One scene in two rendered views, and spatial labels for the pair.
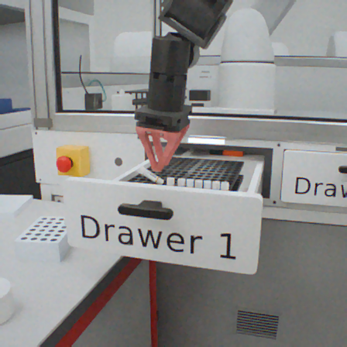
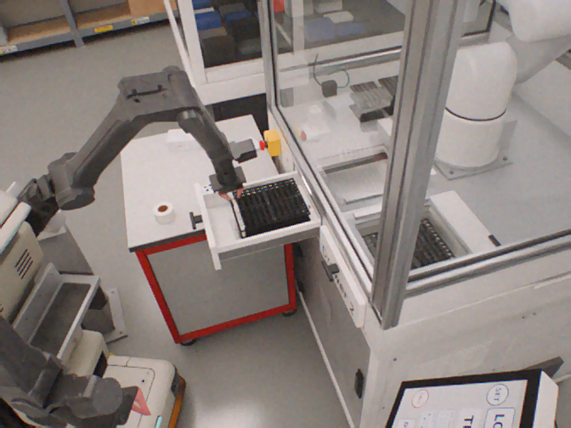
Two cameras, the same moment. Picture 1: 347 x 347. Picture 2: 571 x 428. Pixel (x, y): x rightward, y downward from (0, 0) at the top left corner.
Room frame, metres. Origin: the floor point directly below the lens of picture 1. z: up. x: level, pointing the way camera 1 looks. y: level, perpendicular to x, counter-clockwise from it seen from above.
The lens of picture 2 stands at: (0.16, -0.97, 1.92)
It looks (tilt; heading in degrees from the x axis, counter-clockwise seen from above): 45 degrees down; 59
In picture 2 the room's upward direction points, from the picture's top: 4 degrees counter-clockwise
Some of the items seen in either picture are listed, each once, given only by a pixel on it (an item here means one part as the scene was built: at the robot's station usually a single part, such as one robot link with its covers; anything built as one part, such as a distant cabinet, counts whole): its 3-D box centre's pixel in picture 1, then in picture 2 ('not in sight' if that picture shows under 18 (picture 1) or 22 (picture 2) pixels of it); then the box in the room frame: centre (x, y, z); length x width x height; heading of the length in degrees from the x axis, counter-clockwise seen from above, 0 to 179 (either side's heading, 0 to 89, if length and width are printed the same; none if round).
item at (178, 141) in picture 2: not in sight; (183, 139); (0.64, 0.60, 0.79); 0.13 x 0.09 x 0.05; 149
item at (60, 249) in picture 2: not in sight; (60, 274); (-0.02, 0.61, 0.38); 0.30 x 0.30 x 0.76; 79
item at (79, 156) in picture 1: (72, 160); (272, 143); (0.86, 0.25, 0.88); 0.07 x 0.05 x 0.07; 73
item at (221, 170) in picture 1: (190, 187); (268, 210); (0.66, -0.03, 0.87); 0.22 x 0.18 x 0.06; 163
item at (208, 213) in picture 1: (155, 223); (206, 224); (0.47, 0.03, 0.87); 0.29 x 0.02 x 0.11; 73
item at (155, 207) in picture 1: (148, 208); (196, 219); (0.45, 0.03, 0.91); 0.07 x 0.04 x 0.01; 73
